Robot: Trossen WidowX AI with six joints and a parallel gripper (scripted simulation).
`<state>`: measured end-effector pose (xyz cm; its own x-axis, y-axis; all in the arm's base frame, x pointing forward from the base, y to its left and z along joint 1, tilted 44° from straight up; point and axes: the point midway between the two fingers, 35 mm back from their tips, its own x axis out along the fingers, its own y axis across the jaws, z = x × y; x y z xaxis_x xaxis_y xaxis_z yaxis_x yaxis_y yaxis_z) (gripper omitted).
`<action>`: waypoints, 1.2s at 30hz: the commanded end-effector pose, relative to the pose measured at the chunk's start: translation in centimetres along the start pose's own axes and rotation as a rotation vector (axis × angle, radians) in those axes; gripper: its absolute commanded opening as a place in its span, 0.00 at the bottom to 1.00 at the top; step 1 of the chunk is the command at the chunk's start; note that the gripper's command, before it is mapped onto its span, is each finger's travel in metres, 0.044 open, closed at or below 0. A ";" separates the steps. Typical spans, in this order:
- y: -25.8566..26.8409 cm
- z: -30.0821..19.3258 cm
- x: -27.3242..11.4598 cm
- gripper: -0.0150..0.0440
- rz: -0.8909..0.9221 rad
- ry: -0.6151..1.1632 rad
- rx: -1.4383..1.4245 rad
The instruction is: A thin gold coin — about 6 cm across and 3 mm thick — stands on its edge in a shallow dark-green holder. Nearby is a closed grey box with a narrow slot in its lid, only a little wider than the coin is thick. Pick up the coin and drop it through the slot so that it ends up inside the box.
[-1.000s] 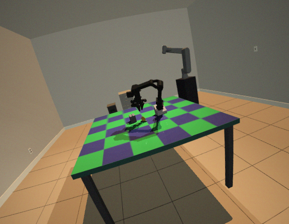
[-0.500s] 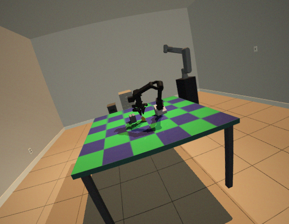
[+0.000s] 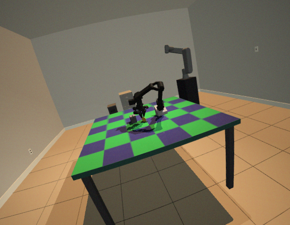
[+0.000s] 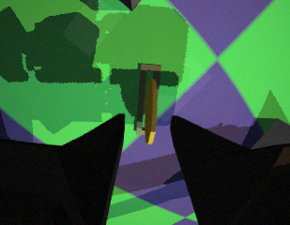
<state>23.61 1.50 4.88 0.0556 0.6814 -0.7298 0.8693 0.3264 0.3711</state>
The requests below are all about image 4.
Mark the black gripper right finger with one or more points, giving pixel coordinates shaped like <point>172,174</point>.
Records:
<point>223,177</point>

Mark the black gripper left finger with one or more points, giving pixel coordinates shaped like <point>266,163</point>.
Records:
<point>80,174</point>

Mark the gold coin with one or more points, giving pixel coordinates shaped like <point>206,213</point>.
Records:
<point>150,110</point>

